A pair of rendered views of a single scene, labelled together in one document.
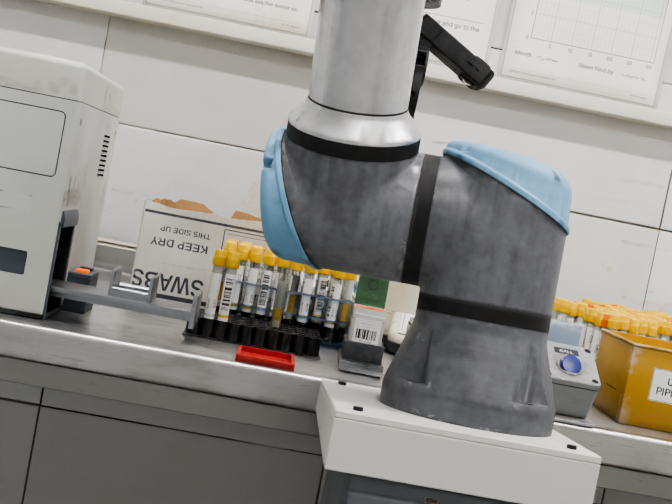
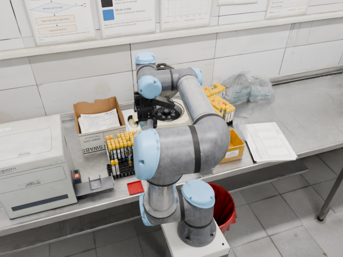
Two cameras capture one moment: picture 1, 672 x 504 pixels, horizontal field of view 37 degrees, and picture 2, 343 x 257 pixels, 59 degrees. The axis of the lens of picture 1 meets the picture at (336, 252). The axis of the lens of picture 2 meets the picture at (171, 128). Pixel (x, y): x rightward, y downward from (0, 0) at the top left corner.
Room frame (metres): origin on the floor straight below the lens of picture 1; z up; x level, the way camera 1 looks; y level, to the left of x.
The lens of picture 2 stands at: (0.25, 0.14, 1.97)
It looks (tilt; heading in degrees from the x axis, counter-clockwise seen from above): 39 degrees down; 345
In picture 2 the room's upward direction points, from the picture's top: 1 degrees clockwise
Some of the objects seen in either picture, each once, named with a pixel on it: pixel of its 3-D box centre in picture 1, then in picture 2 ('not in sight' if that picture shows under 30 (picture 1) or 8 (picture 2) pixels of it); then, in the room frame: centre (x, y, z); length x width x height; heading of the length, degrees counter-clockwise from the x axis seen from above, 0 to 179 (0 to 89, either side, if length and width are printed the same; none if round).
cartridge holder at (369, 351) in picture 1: (361, 354); not in sight; (1.25, -0.05, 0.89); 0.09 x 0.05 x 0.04; 1
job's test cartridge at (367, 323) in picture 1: (365, 332); not in sight; (1.25, -0.05, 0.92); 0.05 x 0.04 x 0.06; 1
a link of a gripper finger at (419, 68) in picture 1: (410, 89); (153, 118); (1.23, -0.05, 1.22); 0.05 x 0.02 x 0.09; 3
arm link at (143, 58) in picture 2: not in sight; (146, 68); (1.25, -0.03, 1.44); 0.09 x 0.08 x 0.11; 174
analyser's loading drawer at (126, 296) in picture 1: (114, 288); (90, 185); (1.21, 0.25, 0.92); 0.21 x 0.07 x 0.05; 94
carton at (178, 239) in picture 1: (223, 258); (100, 124); (1.60, 0.17, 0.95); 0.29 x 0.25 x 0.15; 4
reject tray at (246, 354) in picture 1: (265, 357); (135, 187); (1.18, 0.06, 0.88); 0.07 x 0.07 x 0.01; 4
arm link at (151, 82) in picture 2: not in sight; (153, 81); (1.15, -0.04, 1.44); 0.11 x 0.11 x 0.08; 84
